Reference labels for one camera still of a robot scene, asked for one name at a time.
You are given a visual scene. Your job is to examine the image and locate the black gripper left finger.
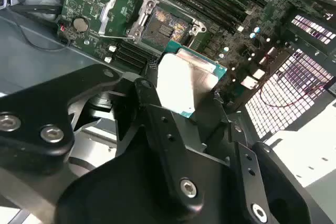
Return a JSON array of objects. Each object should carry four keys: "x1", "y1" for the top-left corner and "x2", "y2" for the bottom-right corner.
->
[{"x1": 0, "y1": 60, "x2": 207, "y2": 216}]

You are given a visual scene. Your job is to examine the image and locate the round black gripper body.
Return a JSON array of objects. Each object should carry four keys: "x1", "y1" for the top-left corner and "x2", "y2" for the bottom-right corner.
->
[{"x1": 56, "y1": 119, "x2": 250, "y2": 224}]

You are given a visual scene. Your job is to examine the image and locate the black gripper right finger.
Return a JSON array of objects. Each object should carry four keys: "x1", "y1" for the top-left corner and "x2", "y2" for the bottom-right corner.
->
[{"x1": 202, "y1": 92, "x2": 333, "y2": 224}]

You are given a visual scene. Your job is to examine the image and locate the silver-topped CPU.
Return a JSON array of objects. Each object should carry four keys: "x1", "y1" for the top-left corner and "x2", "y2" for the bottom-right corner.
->
[{"x1": 156, "y1": 40, "x2": 228, "y2": 119}]

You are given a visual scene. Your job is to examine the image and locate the metal socket cover frame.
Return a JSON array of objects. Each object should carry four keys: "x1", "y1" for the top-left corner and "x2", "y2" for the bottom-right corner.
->
[{"x1": 98, "y1": 0, "x2": 149, "y2": 40}]

